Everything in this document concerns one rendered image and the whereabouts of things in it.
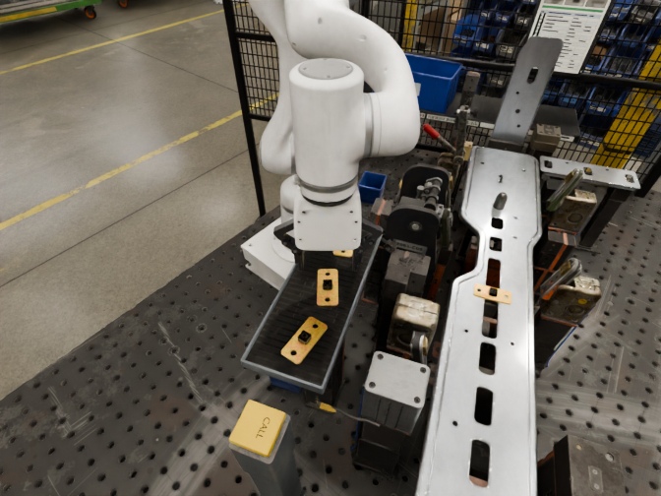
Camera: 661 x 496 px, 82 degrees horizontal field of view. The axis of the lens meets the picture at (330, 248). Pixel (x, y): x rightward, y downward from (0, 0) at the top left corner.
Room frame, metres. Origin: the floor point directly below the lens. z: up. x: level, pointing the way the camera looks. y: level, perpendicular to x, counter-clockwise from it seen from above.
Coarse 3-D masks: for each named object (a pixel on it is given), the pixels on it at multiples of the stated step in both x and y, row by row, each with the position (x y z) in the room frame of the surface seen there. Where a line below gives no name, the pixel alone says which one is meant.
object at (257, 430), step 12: (252, 408) 0.22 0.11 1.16; (264, 408) 0.22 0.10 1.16; (240, 420) 0.20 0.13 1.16; (252, 420) 0.20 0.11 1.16; (264, 420) 0.20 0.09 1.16; (276, 420) 0.20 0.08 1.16; (240, 432) 0.18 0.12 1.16; (252, 432) 0.18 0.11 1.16; (264, 432) 0.18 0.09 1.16; (276, 432) 0.18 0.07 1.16; (240, 444) 0.17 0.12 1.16; (252, 444) 0.17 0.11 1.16; (264, 444) 0.17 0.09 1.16; (264, 456) 0.16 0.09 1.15
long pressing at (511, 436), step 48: (480, 192) 0.93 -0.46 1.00; (528, 192) 0.93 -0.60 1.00; (480, 240) 0.72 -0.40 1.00; (528, 240) 0.72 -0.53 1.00; (528, 288) 0.56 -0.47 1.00; (480, 336) 0.43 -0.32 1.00; (528, 336) 0.43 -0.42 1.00; (480, 384) 0.33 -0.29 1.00; (528, 384) 0.33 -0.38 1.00; (432, 432) 0.24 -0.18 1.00; (480, 432) 0.24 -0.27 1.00; (528, 432) 0.24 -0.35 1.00; (432, 480) 0.16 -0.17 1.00; (528, 480) 0.16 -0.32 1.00
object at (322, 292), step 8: (320, 272) 0.47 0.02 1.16; (328, 272) 0.47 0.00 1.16; (336, 272) 0.47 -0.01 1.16; (320, 280) 0.45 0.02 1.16; (328, 280) 0.44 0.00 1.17; (336, 280) 0.45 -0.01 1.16; (320, 288) 0.43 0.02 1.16; (328, 288) 0.43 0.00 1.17; (336, 288) 0.43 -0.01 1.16; (320, 296) 0.41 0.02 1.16; (328, 296) 0.41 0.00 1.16; (336, 296) 0.41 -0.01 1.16; (320, 304) 0.40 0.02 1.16; (328, 304) 0.40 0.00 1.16; (336, 304) 0.40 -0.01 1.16
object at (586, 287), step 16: (560, 288) 0.53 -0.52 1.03; (576, 288) 0.53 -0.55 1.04; (592, 288) 0.53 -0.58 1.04; (544, 304) 0.54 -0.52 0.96; (560, 304) 0.52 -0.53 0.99; (576, 304) 0.51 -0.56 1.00; (592, 304) 0.51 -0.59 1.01; (544, 320) 0.53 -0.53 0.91; (560, 320) 0.52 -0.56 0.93; (576, 320) 0.51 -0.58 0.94; (544, 336) 0.52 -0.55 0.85; (560, 336) 0.51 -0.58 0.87; (544, 352) 0.51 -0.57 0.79
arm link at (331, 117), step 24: (312, 72) 0.42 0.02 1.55; (336, 72) 0.42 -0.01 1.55; (360, 72) 0.43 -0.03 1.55; (312, 96) 0.40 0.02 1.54; (336, 96) 0.40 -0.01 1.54; (360, 96) 0.42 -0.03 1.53; (312, 120) 0.40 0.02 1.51; (336, 120) 0.40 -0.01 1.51; (360, 120) 0.41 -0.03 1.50; (312, 144) 0.40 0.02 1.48; (336, 144) 0.40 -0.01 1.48; (360, 144) 0.40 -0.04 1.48; (312, 168) 0.40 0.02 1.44; (336, 168) 0.40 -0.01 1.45
